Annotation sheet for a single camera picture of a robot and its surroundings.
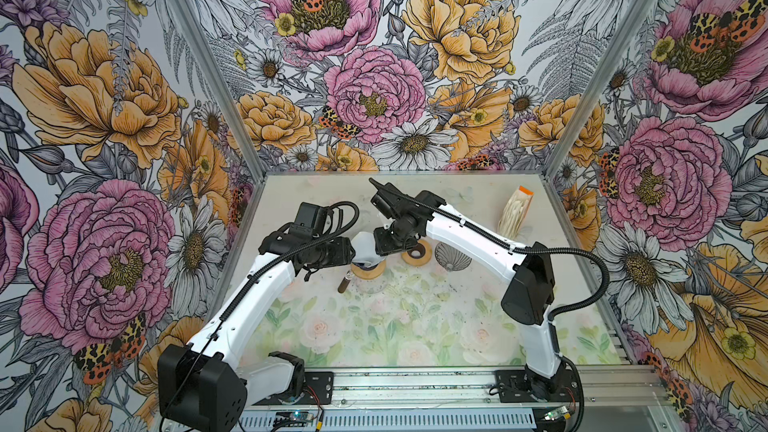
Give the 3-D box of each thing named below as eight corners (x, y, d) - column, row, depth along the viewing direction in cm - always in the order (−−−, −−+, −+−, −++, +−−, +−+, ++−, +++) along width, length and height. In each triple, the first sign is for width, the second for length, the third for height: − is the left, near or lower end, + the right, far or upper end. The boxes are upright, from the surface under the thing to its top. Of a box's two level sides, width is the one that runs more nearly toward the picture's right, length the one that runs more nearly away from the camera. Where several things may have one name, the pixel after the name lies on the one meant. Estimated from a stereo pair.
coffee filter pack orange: (492, 233, 105) (501, 213, 97) (506, 205, 114) (516, 183, 105) (511, 242, 103) (522, 222, 94) (524, 212, 112) (535, 191, 103)
